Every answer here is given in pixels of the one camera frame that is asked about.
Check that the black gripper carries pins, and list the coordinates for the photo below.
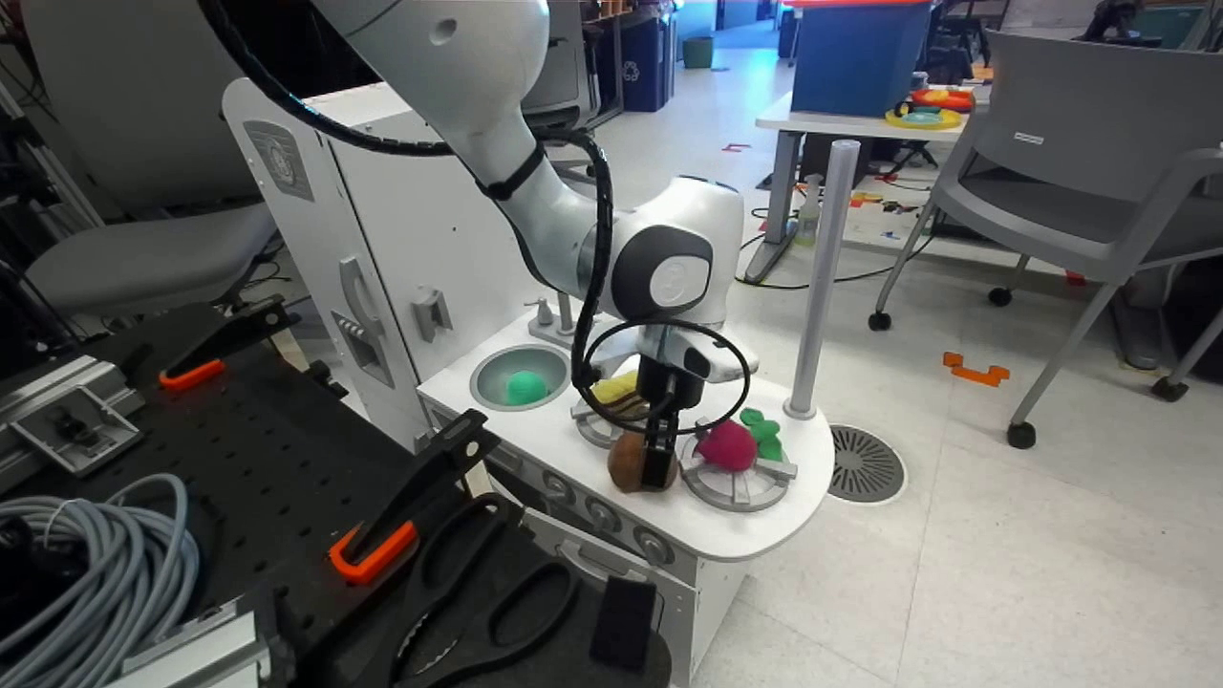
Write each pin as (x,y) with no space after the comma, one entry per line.
(670,381)

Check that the brown round toy object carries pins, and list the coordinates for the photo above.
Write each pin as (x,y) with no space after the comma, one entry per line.
(623,464)

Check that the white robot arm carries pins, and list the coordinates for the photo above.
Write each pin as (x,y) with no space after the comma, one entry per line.
(665,267)

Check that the white toy kitchen set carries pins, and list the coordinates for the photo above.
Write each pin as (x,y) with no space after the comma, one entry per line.
(430,310)

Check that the yellow toy food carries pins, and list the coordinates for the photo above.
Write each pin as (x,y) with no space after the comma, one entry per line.
(618,387)

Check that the green toy vegetable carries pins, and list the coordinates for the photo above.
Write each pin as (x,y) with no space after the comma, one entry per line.
(766,435)

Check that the green ball in sink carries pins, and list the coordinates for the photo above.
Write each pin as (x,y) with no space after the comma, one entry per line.
(525,387)

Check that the round floor drain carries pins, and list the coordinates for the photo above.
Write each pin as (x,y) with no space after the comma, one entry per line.
(864,469)

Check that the orange black clamp near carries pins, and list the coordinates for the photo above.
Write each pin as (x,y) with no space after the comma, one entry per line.
(365,552)

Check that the orange black clamp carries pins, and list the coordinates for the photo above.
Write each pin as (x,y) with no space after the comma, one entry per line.
(207,352)
(365,552)

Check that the black perforated breadboard table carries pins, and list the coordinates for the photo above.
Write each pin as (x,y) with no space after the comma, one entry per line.
(278,469)

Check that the white table with legs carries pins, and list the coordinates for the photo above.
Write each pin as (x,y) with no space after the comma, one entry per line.
(819,204)

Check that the blue storage bin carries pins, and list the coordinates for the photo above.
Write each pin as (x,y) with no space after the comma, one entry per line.
(858,57)

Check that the orange black clamp far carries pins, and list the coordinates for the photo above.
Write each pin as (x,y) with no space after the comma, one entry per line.
(207,352)

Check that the grey office chair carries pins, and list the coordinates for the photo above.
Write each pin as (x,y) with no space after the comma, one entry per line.
(1093,157)

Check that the orange bracket on floor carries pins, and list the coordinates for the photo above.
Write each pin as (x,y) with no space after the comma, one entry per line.
(980,376)

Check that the aluminium extrusion rail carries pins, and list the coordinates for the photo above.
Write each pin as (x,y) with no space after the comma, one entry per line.
(213,650)

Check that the small aluminium bracket block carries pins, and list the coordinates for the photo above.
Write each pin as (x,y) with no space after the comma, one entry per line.
(77,430)

